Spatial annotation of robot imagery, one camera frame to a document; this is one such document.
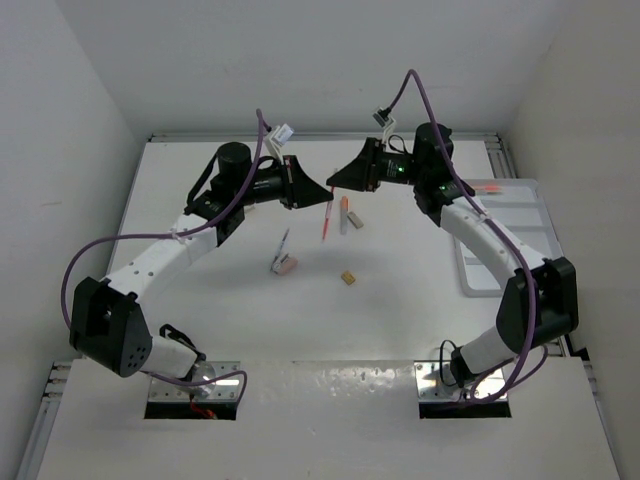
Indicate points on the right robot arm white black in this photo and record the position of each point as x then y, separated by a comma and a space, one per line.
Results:
539, 294

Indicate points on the metal mounting plate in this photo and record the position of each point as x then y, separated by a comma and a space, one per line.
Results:
432, 391
223, 383

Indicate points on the tan eraser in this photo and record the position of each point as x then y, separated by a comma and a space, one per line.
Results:
348, 277

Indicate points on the metal mounting plate left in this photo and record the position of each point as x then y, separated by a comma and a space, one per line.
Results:
223, 383

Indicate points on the grey brown eraser block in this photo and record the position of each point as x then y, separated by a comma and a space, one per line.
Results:
355, 220

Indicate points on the orange capped grey marker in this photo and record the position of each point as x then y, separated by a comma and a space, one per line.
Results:
344, 210

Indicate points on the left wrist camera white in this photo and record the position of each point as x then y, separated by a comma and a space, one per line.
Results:
277, 139

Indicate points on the white compartment tray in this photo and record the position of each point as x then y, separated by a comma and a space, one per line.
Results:
523, 211

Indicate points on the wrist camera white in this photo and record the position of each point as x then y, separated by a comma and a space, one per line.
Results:
277, 139
387, 123

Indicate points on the pink red highlighter pen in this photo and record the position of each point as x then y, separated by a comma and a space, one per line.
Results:
327, 216

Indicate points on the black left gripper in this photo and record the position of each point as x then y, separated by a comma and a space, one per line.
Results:
297, 189

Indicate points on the orange highlighter pen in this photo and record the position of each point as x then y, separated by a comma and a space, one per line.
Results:
487, 190

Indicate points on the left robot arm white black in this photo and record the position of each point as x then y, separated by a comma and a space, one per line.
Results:
108, 322

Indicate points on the metal mounting plate right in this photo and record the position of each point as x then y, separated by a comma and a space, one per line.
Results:
432, 391

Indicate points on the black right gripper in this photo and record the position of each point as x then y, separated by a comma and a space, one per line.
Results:
363, 173

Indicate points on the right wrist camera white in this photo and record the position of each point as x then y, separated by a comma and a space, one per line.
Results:
387, 123

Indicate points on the dark purple highlighter pen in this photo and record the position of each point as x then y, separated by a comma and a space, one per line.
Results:
281, 246

